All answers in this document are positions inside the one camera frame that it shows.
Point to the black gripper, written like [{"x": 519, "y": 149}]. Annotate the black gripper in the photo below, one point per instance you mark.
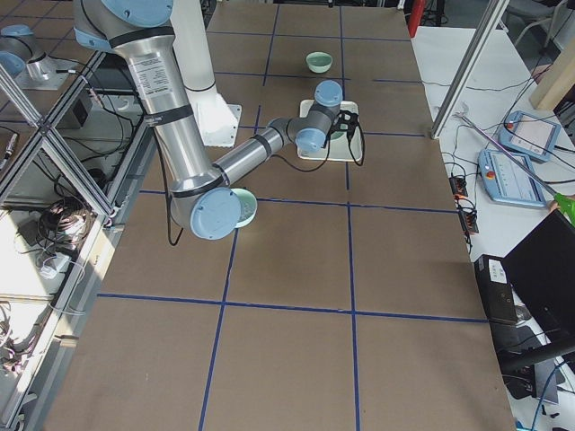
[{"x": 334, "y": 135}]

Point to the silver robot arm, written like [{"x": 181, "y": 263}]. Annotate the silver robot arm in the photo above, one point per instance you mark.
[{"x": 165, "y": 46}]

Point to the cream bear serving tray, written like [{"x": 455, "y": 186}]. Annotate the cream bear serving tray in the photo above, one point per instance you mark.
[{"x": 340, "y": 150}]

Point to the green bowl left side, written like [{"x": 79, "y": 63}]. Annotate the green bowl left side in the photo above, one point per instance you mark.
[{"x": 318, "y": 62}]

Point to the green bowl with ice cubes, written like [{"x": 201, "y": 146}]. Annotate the green bowl with ice cubes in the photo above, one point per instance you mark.
[{"x": 244, "y": 207}]

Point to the blue teach pendant near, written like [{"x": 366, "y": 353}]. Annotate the blue teach pendant near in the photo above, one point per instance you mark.
[{"x": 507, "y": 184}]

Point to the blue teach pendant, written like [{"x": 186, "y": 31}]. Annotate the blue teach pendant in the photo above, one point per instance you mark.
[
  {"x": 507, "y": 184},
  {"x": 527, "y": 134}
]

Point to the blue teach pendant far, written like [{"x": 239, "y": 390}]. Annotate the blue teach pendant far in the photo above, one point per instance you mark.
[{"x": 527, "y": 134}]

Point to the black desktop box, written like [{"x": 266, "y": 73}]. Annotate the black desktop box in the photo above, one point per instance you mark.
[{"x": 495, "y": 290}]

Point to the metal reacher grabber stick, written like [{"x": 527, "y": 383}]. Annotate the metal reacher grabber stick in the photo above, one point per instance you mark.
[{"x": 565, "y": 205}]

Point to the black computer monitor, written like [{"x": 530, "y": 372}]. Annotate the black computer monitor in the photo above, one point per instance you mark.
[{"x": 540, "y": 269}]

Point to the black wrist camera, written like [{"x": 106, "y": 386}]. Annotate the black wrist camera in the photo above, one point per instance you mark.
[{"x": 347, "y": 122}]

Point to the white camera stand base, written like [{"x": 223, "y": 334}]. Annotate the white camera stand base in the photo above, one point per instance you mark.
[{"x": 217, "y": 120}]

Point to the aluminium frame post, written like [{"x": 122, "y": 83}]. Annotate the aluminium frame post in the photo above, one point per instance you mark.
[{"x": 478, "y": 42}]

